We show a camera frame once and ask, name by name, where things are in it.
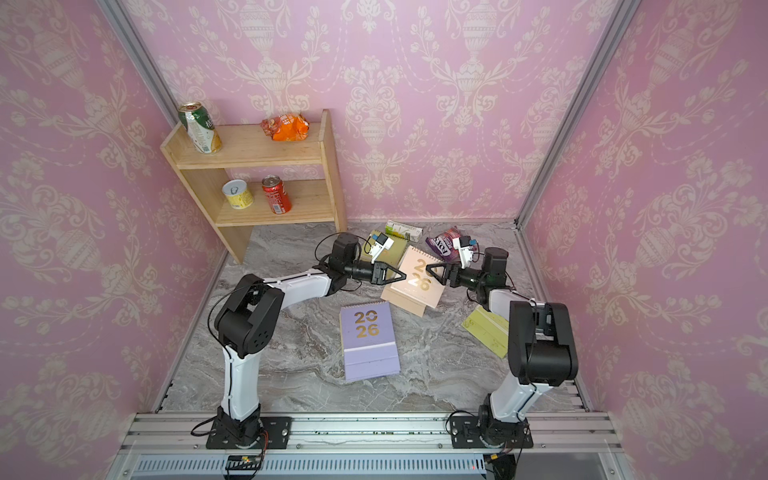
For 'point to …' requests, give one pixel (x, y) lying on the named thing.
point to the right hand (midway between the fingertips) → (435, 267)
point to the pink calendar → (420, 289)
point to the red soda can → (276, 194)
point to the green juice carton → (410, 232)
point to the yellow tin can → (237, 193)
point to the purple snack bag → (443, 244)
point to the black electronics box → (244, 462)
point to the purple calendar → (368, 341)
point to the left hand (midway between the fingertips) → (403, 280)
